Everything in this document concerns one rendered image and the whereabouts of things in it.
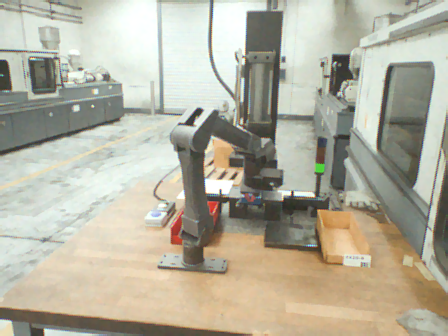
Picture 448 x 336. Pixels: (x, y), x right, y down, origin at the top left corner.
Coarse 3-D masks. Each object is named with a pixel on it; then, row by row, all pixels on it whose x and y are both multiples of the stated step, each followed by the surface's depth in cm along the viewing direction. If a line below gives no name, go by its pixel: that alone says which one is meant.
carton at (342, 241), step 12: (324, 216) 129; (336, 216) 129; (348, 216) 128; (324, 228) 114; (336, 228) 130; (348, 228) 129; (360, 228) 115; (324, 240) 110; (336, 240) 121; (348, 240) 121; (360, 240) 113; (324, 252) 109; (336, 252) 113; (348, 252) 113; (360, 252) 112; (348, 264) 107; (360, 264) 106
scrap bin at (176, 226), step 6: (210, 204) 138; (216, 204) 137; (210, 210) 139; (216, 210) 133; (180, 216) 126; (216, 216) 134; (174, 222) 119; (180, 222) 127; (174, 228) 119; (180, 228) 127; (174, 234) 119; (174, 240) 117; (180, 240) 116; (204, 246) 116
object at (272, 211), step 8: (232, 200) 136; (232, 208) 137; (240, 208) 136; (264, 208) 135; (272, 208) 134; (280, 208) 134; (232, 216) 138; (240, 216) 137; (264, 216) 136; (272, 216) 135; (280, 216) 135
